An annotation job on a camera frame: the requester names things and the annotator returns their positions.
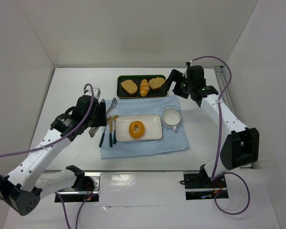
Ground metal serving tongs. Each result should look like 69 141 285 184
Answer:
88 97 118 138

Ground orange bagel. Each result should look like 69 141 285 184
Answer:
129 121 145 139

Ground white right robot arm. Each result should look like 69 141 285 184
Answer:
161 65 259 187

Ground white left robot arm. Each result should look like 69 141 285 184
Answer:
0 95 107 216

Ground right bread slice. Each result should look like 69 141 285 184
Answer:
149 77 166 90

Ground bread slice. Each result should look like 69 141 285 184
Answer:
121 80 138 95
149 77 166 90

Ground small golden bread roll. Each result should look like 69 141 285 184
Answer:
140 79 150 97

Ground left bread slice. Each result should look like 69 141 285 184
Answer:
121 80 138 95

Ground white rectangular plate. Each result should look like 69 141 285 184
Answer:
115 114 163 142

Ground light blue cloth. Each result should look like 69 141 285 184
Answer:
101 95 190 159

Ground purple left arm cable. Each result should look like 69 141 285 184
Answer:
0 83 96 229

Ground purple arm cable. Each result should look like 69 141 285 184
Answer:
0 83 96 229
187 55 251 215

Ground gold fork green handle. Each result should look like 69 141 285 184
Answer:
99 116 111 148

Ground gold knife green handle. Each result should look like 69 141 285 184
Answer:
109 116 113 147

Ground gold spoon green handle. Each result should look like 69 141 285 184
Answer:
112 114 119 145

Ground aluminium rail right side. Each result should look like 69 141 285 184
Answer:
214 66 235 114

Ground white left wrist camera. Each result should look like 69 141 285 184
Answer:
84 88 101 101

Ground white bowl with handles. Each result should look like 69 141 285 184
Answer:
162 108 182 132

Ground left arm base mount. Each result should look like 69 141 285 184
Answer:
57 172 101 203

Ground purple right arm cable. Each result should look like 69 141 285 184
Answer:
187 55 251 215

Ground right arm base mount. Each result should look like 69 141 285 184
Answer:
179 173 229 200

